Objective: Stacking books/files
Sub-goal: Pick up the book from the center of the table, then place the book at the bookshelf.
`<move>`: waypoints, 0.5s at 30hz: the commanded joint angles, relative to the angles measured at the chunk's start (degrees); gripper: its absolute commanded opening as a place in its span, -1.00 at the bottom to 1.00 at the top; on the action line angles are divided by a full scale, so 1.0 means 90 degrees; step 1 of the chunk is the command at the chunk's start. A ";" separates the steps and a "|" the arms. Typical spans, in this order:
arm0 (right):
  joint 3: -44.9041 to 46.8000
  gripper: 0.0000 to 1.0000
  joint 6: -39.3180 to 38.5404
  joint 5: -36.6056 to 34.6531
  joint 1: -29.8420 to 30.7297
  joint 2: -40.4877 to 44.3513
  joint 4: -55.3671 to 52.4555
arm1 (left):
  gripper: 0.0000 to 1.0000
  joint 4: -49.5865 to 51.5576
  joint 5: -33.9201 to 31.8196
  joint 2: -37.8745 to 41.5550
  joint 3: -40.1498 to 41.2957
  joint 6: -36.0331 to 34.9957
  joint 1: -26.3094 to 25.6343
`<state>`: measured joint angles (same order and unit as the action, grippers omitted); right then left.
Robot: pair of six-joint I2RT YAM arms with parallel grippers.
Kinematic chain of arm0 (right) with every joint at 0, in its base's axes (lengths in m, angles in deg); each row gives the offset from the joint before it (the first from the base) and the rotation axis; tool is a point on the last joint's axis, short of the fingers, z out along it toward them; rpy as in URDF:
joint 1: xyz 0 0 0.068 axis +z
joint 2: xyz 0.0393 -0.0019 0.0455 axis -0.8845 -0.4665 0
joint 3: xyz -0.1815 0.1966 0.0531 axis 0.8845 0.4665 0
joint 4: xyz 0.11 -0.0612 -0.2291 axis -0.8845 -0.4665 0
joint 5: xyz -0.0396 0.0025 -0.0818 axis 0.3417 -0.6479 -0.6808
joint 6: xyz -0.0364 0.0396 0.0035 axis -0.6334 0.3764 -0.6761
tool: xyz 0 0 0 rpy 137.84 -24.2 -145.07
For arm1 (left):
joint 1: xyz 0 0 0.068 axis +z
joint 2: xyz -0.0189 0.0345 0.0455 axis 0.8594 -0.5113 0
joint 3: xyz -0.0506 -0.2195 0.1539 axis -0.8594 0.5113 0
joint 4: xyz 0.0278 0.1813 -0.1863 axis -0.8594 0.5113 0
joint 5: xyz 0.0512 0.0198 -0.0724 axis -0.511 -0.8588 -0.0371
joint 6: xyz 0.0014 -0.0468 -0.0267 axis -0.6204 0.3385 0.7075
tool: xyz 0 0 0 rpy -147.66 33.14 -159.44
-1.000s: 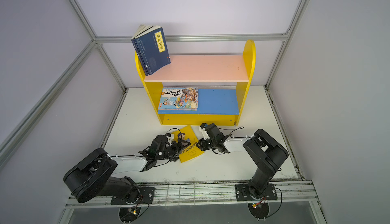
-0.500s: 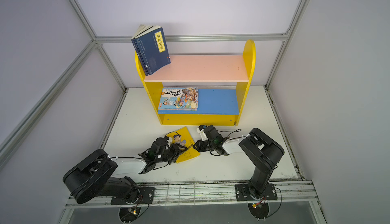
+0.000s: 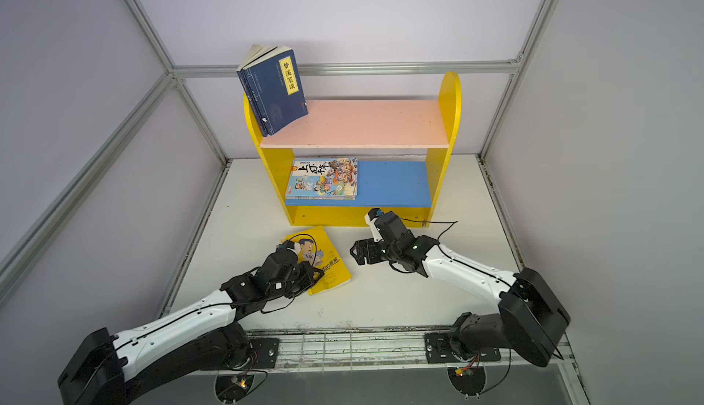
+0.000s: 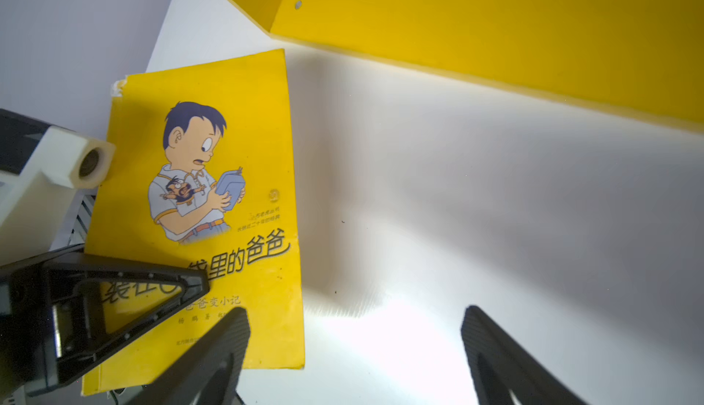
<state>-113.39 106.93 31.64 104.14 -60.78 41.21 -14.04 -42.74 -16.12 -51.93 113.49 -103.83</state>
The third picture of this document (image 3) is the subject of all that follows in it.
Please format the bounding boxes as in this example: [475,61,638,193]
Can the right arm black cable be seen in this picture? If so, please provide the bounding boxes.
[387,217,565,362]

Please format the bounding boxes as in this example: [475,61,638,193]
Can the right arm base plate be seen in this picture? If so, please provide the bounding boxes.
[423,332,502,365]

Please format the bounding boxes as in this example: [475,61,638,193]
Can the light blue comic book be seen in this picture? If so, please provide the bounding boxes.
[286,157,359,201]

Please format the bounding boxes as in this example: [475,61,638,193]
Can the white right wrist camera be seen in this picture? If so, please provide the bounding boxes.
[365,208,387,244]

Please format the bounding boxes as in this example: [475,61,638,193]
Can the aluminium cage frame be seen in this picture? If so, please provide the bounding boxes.
[0,0,704,405]

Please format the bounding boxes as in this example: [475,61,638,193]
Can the dark blue book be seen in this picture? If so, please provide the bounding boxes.
[236,44,271,137]
[245,45,308,136]

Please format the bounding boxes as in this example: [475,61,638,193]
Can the yellow cartoon book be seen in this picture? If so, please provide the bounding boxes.
[285,226,352,296]

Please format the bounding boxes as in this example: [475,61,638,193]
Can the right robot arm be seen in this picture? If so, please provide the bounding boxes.
[350,208,571,368]

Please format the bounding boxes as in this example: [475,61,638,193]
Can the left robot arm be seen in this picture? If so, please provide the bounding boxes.
[58,245,325,404]

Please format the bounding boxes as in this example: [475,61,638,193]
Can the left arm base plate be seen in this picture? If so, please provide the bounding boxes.
[242,337,281,370]

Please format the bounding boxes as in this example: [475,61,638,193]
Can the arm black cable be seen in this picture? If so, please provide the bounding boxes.
[109,233,317,351]
[387,217,565,362]

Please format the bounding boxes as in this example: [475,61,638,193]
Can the yellow pink blue bookshelf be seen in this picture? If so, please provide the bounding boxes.
[244,72,462,227]

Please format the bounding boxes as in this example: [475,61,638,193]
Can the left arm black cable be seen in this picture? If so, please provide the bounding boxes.
[109,233,317,351]

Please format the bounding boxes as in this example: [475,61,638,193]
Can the dark blue standing book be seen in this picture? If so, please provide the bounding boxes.
[236,44,271,137]

